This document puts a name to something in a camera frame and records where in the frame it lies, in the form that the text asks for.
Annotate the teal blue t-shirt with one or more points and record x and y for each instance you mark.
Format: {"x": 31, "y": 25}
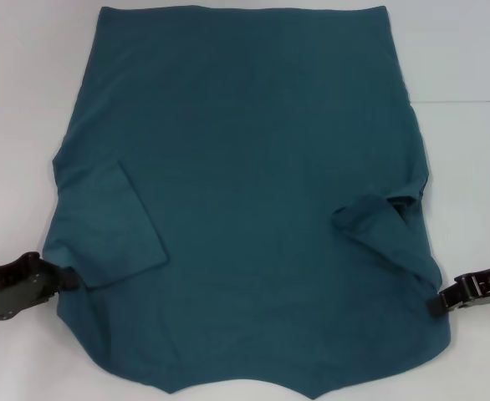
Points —
{"x": 245, "y": 167}

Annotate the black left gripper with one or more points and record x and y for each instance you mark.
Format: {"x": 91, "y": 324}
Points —
{"x": 15, "y": 284}

